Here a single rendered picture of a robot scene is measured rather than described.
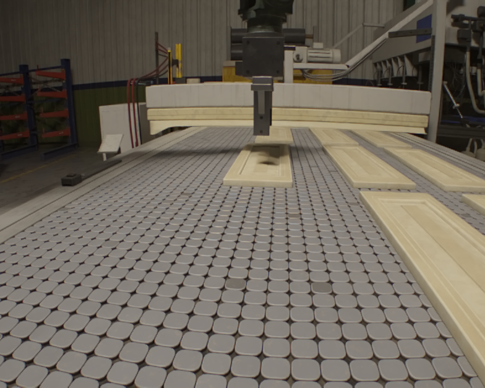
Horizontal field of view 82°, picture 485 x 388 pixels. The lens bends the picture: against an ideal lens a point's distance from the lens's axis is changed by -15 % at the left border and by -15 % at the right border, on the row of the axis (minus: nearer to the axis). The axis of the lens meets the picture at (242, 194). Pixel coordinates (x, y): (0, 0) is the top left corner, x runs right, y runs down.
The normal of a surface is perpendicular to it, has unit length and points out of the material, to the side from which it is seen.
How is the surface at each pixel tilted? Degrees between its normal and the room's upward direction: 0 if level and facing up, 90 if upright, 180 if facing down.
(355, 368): 0
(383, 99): 90
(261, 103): 115
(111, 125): 90
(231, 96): 90
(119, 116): 90
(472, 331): 0
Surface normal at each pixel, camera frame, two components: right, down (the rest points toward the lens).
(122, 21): -0.11, 0.30
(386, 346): 0.00, -0.95
